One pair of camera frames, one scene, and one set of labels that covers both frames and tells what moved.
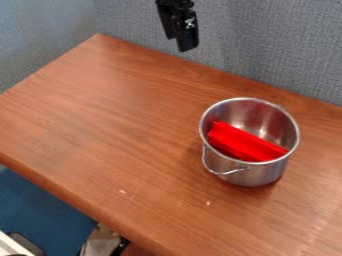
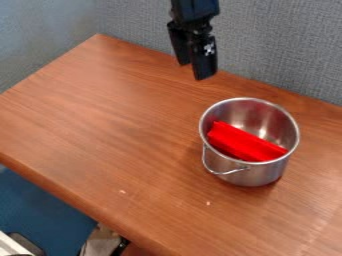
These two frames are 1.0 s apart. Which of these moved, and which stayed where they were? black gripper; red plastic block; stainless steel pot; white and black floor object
Moved: black gripper
Stayed: stainless steel pot; red plastic block; white and black floor object
